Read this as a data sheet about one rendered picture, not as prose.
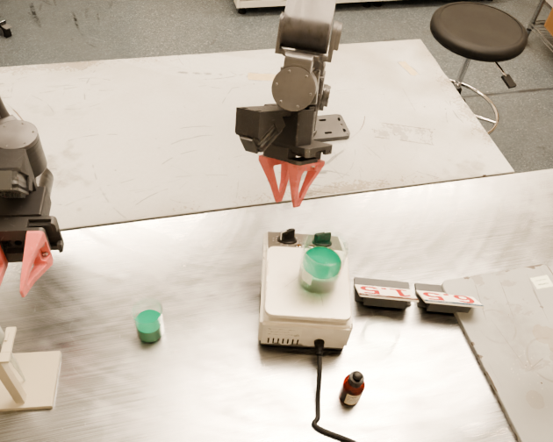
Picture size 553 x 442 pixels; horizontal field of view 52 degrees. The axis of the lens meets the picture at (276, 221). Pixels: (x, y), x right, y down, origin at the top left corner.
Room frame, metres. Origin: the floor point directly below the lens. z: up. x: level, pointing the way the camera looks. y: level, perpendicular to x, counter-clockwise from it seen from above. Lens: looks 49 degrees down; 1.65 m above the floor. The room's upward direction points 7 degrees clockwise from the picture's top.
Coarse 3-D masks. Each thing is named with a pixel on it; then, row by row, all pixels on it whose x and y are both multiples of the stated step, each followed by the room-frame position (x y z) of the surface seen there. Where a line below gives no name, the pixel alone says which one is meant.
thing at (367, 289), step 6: (360, 288) 0.52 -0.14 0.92; (366, 288) 0.52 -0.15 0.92; (372, 288) 0.52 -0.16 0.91; (378, 288) 0.52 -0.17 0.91; (384, 288) 0.53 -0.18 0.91; (378, 294) 0.50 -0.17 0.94; (384, 294) 0.50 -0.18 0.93; (390, 294) 0.50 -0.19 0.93; (396, 294) 0.51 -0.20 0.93; (402, 294) 0.51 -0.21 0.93; (408, 294) 0.51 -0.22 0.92
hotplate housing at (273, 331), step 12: (264, 240) 0.57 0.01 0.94; (264, 252) 0.53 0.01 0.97; (264, 264) 0.50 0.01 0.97; (264, 276) 0.48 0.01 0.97; (264, 288) 0.46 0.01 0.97; (264, 300) 0.44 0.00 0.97; (264, 312) 0.42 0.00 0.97; (264, 324) 0.40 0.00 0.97; (276, 324) 0.40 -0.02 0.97; (288, 324) 0.41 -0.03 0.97; (300, 324) 0.41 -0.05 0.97; (312, 324) 0.41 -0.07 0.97; (324, 324) 0.41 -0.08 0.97; (336, 324) 0.41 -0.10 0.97; (348, 324) 0.42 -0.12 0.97; (264, 336) 0.40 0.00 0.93; (276, 336) 0.40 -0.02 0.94; (288, 336) 0.40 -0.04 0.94; (300, 336) 0.40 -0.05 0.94; (312, 336) 0.41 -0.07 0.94; (324, 336) 0.41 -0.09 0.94; (336, 336) 0.41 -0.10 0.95; (348, 336) 0.41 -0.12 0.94; (324, 348) 0.41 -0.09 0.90; (336, 348) 0.41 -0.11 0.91
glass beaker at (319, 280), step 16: (320, 224) 0.51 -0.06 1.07; (304, 240) 0.48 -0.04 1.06; (320, 240) 0.50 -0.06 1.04; (336, 240) 0.50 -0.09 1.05; (304, 256) 0.46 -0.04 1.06; (304, 272) 0.45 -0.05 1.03; (320, 272) 0.44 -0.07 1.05; (336, 272) 0.45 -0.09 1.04; (304, 288) 0.45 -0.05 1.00; (320, 288) 0.44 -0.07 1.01; (336, 288) 0.46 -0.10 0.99
